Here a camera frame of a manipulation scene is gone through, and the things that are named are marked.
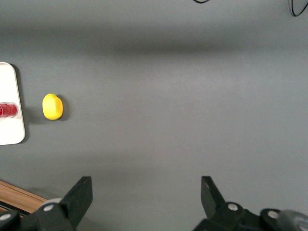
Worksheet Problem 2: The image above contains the small red bottle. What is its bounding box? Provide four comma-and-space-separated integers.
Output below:
0, 102, 19, 118

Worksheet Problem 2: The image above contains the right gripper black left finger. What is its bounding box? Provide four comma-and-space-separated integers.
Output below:
35, 176, 93, 231

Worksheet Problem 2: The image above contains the white rectangular tray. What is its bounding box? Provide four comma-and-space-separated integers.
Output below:
0, 62, 26, 146

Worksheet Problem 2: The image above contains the wooden drawer cabinet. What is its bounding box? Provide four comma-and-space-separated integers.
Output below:
0, 179, 48, 215

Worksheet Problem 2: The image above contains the yellow lemon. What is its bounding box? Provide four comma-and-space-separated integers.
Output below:
42, 93, 64, 121

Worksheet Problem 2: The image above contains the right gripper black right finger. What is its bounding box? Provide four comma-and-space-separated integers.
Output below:
193, 176, 246, 231

